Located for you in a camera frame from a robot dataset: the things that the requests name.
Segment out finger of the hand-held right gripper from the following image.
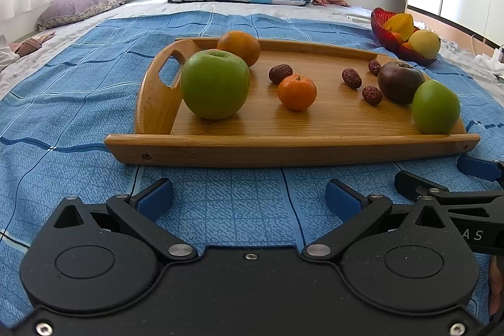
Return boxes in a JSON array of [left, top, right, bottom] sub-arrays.
[[395, 171, 504, 208], [458, 156, 504, 189]]

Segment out purple pillow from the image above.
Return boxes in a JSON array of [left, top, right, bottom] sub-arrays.
[[36, 0, 137, 31]]

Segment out yellow mango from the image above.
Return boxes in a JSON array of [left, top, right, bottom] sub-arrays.
[[408, 29, 441, 60]]

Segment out white charger cable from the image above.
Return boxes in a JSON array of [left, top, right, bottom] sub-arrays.
[[468, 35, 504, 63]]

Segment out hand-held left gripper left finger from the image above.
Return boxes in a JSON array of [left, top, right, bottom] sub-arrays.
[[51, 179, 198, 263]]

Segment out small mandarin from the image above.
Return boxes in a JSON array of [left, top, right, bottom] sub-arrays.
[[278, 74, 318, 111]]

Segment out pink cloth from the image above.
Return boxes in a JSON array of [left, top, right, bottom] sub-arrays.
[[12, 31, 56, 55]]

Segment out large orange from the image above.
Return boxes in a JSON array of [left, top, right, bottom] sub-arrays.
[[217, 31, 261, 68]]

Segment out dark purple tomato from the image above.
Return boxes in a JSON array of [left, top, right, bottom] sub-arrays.
[[378, 61, 426, 104]]

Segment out green apple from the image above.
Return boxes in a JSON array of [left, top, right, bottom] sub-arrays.
[[412, 80, 461, 134], [180, 49, 251, 120]]

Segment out white clothes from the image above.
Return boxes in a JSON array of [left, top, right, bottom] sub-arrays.
[[474, 53, 504, 85]]

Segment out wooden bed frame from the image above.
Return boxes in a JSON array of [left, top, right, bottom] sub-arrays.
[[405, 5, 504, 53]]

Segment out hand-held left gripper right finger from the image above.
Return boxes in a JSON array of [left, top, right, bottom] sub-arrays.
[[301, 179, 453, 262]]

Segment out blue checked blanket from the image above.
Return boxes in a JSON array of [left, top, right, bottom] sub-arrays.
[[0, 11, 504, 321]]

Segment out wooden tray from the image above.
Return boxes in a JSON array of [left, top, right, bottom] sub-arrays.
[[104, 37, 481, 167]]

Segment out red glass bowl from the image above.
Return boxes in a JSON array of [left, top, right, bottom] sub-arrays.
[[370, 7, 439, 66]]

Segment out white cloth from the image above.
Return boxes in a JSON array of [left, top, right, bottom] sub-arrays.
[[0, 33, 12, 69]]

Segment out yellow starfruit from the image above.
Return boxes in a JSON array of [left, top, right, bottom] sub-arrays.
[[383, 13, 415, 41]]

